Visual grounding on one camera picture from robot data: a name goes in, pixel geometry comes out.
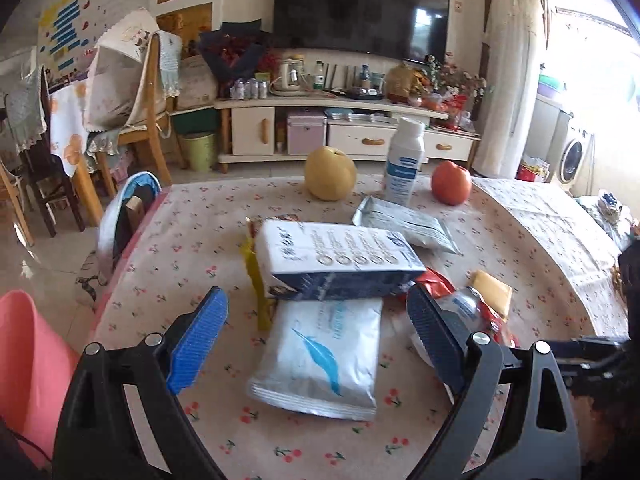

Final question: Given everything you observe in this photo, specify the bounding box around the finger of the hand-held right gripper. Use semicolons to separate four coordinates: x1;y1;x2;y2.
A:
552;338;628;362

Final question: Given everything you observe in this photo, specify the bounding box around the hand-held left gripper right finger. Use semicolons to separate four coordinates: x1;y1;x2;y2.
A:
405;284;583;480

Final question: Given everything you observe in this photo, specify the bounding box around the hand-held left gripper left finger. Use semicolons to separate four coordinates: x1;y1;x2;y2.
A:
52;286;229;480

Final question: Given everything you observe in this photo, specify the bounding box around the red snack packet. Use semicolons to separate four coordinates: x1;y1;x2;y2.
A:
400;266;518;348

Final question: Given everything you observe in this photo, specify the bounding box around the white packet with blue feather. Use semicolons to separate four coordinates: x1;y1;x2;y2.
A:
247;297;385;422

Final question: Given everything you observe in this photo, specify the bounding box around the blue white carton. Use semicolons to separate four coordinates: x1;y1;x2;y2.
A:
255;219;427;302

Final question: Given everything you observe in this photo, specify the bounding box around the pink plastic bin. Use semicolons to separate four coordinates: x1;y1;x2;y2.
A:
0;290;81;466

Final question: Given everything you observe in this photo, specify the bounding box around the white blue snack bag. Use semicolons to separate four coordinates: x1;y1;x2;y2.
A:
434;284;491;333

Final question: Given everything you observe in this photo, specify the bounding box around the flat yellow packet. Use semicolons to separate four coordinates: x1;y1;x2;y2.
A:
467;269;514;321

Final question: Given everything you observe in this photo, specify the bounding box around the yellow wrapper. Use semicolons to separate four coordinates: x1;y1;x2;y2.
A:
241;214;301;332

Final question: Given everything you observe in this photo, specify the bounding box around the cherry print tablecloth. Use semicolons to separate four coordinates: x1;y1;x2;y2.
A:
92;175;631;480

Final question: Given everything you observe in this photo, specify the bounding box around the silver foil packet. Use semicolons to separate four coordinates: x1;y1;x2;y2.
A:
352;196;462;255

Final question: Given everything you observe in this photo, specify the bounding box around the white washing machine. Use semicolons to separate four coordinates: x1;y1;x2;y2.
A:
557;125;596;186

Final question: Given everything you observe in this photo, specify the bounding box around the red apple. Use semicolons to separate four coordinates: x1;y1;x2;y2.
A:
431;161;472;206

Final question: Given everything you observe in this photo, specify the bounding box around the white plastic bottle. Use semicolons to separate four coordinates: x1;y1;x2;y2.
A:
382;116;426;208

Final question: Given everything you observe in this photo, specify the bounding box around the green waste bin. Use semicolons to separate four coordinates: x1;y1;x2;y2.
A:
179;131;217;172

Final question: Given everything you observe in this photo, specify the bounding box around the yellow pear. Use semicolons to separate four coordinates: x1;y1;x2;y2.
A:
305;146;357;202

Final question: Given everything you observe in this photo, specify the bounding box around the wooden chair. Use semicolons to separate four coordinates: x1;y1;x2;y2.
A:
82;10;183;186

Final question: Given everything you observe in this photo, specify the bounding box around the white television cabinet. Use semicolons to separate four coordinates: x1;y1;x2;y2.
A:
214;95;482;163

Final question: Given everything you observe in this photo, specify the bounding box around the pink storage box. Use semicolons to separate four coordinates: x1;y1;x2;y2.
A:
286;111;328;156

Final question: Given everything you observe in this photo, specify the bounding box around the white lace cover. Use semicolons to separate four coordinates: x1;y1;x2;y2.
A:
472;0;546;179

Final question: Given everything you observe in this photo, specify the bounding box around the orange print tablecloth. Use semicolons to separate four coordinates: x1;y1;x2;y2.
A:
47;80;93;176

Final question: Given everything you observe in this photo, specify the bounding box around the golden gift bag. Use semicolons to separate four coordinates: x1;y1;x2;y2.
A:
386;64;426;101

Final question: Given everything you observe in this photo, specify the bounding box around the dried flower bunch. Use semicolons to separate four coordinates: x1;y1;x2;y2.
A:
430;55;488;98

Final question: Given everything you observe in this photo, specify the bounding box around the white printed chair cloth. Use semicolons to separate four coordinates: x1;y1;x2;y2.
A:
82;8;166;131

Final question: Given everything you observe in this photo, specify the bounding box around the white electric kettle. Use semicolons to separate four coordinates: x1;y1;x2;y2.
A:
272;55;307;97

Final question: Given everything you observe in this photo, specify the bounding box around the blue crochet cloth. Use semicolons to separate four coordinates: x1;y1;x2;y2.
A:
157;30;182;97

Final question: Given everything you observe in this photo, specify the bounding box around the grey knitted cloth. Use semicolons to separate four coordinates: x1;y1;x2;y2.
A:
5;67;48;153

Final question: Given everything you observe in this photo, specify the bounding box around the dark wrapped bouquet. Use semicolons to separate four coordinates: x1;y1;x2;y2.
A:
198;20;268;96

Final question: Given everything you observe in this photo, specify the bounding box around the black television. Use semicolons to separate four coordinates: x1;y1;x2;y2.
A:
272;0;451;63

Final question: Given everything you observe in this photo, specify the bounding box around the blue yellow wall poster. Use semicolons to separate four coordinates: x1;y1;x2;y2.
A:
37;0;101;81

